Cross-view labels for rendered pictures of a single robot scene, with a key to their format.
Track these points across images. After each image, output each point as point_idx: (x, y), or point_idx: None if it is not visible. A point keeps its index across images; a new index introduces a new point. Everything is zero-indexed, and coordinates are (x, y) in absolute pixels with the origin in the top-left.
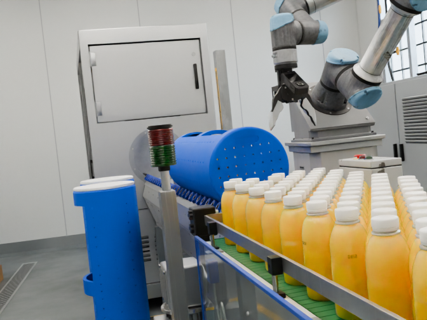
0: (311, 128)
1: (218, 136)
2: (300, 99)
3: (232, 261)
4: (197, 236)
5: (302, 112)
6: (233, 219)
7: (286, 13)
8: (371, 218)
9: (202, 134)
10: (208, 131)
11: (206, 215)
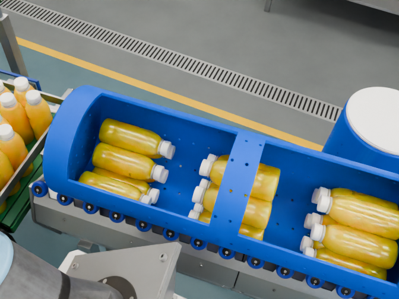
0: (75, 256)
1: (112, 94)
2: (128, 261)
3: None
4: (33, 80)
5: (104, 252)
6: None
7: None
8: None
9: (241, 134)
10: (236, 139)
11: (64, 99)
